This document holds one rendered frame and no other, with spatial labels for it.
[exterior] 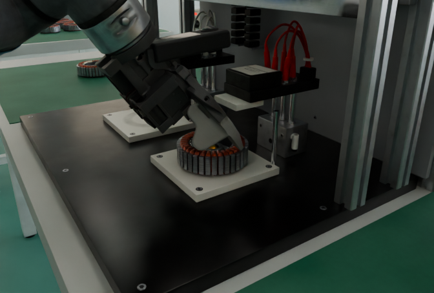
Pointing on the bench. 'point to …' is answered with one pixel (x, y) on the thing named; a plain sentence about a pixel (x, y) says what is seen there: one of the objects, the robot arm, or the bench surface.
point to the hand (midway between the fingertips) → (216, 130)
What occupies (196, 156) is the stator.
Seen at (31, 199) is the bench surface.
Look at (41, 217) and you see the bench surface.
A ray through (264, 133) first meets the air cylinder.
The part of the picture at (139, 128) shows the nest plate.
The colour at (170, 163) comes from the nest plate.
